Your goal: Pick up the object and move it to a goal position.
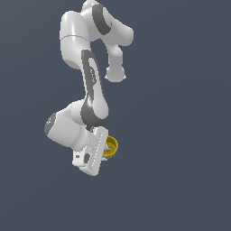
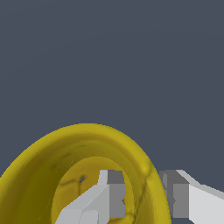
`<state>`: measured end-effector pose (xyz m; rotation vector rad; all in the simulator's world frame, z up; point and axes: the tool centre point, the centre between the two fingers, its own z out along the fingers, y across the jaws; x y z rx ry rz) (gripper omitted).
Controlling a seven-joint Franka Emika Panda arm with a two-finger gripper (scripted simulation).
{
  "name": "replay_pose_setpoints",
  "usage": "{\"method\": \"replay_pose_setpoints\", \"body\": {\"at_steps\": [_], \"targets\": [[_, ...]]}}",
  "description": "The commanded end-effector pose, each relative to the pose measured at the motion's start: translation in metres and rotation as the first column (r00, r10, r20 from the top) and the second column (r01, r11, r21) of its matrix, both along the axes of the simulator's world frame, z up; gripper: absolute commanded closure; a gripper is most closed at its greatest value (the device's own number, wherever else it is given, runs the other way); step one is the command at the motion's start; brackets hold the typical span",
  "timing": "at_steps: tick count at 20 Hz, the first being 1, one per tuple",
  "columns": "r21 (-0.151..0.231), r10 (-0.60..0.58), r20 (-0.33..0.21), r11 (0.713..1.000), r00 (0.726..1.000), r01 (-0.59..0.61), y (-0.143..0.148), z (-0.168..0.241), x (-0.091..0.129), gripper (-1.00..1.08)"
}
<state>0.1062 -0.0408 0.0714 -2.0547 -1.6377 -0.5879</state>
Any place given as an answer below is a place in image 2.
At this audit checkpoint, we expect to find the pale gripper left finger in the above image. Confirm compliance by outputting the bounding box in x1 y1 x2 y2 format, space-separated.
54 169 126 224

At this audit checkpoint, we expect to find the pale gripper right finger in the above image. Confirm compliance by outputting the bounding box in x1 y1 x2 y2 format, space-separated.
158 169 224 224

